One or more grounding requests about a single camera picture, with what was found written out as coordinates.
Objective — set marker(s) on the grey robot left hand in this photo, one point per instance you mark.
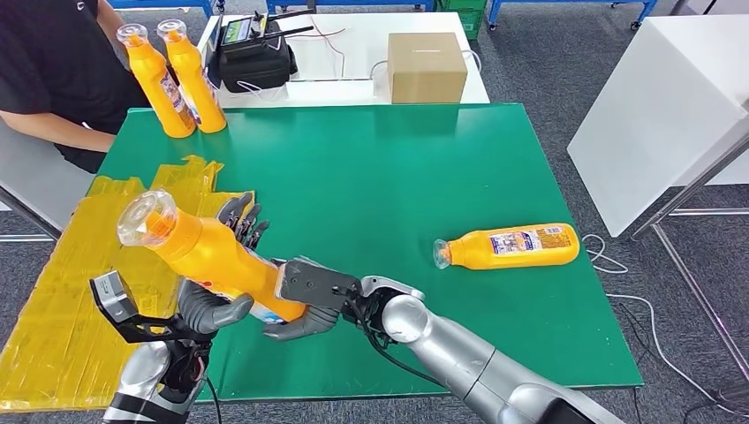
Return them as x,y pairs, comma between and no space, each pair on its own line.
205,313

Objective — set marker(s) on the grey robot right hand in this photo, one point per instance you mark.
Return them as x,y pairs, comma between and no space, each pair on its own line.
310,327

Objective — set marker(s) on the orange plastic bottle clear cap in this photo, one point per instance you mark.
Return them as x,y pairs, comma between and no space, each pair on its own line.
515,262
193,82
205,251
153,82

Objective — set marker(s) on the person's right forearm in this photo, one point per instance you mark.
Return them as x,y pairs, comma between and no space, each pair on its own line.
58,131

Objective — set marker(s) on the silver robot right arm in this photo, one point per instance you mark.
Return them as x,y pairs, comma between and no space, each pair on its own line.
456,357

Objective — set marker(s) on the person's left forearm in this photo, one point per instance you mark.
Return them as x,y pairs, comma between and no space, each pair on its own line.
111,20

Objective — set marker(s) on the yellow plastic sheet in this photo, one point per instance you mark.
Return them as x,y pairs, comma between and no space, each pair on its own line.
58,281

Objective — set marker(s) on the white side table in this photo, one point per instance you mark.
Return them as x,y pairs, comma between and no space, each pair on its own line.
35,181

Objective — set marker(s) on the black carrying bag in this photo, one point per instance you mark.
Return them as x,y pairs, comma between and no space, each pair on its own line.
257,70

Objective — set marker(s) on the tablet in dark case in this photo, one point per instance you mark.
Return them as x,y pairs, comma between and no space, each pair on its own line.
212,64

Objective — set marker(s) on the white desk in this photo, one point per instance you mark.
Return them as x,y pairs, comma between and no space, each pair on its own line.
363,54

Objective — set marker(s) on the black remote controller with antennas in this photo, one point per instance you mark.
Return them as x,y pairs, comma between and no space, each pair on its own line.
240,32

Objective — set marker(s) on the brown cardboard box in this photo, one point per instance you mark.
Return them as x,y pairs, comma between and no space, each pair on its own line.
426,69

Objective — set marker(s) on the person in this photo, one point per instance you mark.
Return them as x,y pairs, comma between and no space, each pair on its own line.
47,58

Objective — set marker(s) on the green plastic crate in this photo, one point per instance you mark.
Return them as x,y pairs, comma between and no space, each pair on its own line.
468,18

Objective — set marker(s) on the white table with metal legs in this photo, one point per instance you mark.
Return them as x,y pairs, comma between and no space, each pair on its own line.
661,111

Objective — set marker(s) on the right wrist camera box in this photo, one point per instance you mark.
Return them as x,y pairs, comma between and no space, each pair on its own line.
316,284

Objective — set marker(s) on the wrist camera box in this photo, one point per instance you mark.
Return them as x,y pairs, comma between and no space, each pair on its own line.
316,284
111,298

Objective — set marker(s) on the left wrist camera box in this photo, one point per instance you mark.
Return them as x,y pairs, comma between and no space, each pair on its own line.
111,298

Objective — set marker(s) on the blue metal cart frame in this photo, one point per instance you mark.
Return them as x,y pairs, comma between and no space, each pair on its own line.
573,3
170,3
351,3

